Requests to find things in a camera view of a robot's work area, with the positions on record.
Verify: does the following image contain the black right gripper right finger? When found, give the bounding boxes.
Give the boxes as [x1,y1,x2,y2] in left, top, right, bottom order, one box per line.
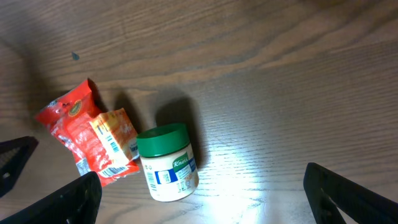
[303,162,397,224]

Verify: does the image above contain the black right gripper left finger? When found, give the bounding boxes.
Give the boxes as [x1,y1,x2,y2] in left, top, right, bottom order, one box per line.
[1,171,102,224]

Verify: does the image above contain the small orange white box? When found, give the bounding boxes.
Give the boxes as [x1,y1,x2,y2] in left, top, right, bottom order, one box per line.
[90,108,139,166]

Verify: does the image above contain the red snack bag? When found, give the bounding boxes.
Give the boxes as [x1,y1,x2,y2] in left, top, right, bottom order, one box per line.
[36,79,139,186]

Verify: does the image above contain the grey plastic laundry basket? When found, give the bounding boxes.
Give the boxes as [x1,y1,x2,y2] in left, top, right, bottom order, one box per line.
[1,136,39,197]

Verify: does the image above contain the green lid seasoning jar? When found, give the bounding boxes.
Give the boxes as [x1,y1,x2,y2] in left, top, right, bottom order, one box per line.
[137,123,199,202]

